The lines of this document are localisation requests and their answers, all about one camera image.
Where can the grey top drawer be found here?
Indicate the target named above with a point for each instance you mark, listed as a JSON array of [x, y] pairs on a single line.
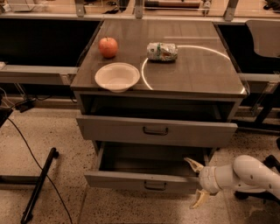
[[156, 131]]

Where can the black stand leg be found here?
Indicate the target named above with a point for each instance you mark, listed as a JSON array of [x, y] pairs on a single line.
[[27, 214]]

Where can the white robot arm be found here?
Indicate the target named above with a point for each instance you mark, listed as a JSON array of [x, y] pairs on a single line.
[[245, 174]]

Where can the crumpled chip bag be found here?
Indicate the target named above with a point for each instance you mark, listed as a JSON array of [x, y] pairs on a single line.
[[162, 51]]

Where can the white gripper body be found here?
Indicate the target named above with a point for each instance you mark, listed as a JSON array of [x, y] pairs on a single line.
[[207, 178]]

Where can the grey drawer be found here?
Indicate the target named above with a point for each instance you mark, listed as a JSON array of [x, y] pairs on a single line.
[[156, 131], [146, 167]]

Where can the grey drawer cabinet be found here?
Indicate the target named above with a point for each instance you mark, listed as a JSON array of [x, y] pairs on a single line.
[[202, 70]]

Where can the white bowl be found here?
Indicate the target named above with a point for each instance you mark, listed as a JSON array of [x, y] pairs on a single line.
[[117, 77]]

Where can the red apple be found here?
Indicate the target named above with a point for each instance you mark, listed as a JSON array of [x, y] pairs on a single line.
[[108, 47]]

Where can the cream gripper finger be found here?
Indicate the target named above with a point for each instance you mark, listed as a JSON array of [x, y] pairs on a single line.
[[201, 196], [196, 167]]

